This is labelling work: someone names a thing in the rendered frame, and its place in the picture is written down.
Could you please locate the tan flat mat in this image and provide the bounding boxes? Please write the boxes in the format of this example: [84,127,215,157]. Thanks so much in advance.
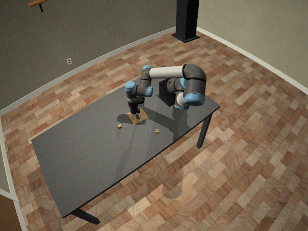
[127,107,149,125]

